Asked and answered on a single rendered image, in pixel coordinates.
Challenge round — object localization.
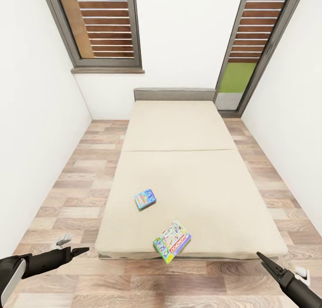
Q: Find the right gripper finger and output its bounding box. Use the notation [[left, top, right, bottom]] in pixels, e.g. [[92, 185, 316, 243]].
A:
[[256, 251, 286, 277], [261, 261, 287, 282]]

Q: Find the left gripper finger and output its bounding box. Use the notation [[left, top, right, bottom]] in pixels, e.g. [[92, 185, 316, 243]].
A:
[[70, 247, 89, 261]]

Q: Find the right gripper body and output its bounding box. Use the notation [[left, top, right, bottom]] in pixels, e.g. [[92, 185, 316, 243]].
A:
[[279, 270, 322, 308]]

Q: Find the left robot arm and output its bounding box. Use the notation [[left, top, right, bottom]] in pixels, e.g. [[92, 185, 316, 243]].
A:
[[0, 233, 89, 308]]

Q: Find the board game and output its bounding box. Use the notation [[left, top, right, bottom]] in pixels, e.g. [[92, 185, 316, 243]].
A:
[[134, 189, 157, 210], [153, 219, 191, 264]]

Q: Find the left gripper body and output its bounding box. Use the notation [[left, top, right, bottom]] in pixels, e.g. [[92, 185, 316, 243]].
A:
[[40, 246, 71, 274]]

